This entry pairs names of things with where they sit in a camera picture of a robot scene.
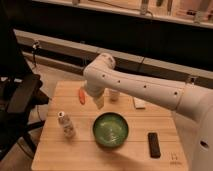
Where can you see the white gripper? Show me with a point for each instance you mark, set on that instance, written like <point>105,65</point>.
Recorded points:
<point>99,101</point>

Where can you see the small clear plastic bottle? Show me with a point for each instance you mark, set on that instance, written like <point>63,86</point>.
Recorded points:
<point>66,124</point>

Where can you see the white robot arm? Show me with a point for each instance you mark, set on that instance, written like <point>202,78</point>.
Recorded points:
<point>190,100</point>

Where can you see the small beige cup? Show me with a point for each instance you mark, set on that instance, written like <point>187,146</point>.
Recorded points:
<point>114,95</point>

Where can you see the orange carrot toy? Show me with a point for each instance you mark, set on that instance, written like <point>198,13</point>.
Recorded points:
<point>81,95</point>

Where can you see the green bowl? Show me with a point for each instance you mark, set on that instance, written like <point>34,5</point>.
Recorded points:
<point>110,130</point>

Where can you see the white rectangular block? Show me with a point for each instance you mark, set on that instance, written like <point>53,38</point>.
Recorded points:
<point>139,104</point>

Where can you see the black rectangular remote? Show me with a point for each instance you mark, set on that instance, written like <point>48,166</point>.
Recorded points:
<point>154,147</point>

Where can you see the black office chair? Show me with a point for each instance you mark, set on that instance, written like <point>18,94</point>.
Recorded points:
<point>20,91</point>

